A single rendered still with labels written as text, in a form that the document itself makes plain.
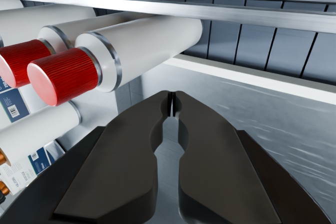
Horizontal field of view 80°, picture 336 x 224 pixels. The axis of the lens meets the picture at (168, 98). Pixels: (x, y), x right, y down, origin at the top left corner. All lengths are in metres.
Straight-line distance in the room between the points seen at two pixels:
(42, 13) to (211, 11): 0.25
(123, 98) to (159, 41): 0.30
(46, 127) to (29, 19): 0.31
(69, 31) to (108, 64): 0.06
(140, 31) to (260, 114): 0.25
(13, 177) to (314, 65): 0.91
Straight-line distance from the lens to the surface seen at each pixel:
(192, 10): 0.20
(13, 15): 0.35
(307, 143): 0.39
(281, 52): 0.27
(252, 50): 0.27
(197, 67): 0.27
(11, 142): 0.57
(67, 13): 0.38
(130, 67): 0.17
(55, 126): 0.60
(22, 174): 0.95
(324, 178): 0.43
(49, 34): 0.21
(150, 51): 0.19
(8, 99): 0.79
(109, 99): 0.48
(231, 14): 0.19
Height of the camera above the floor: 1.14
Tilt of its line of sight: 46 degrees down
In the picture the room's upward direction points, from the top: 129 degrees counter-clockwise
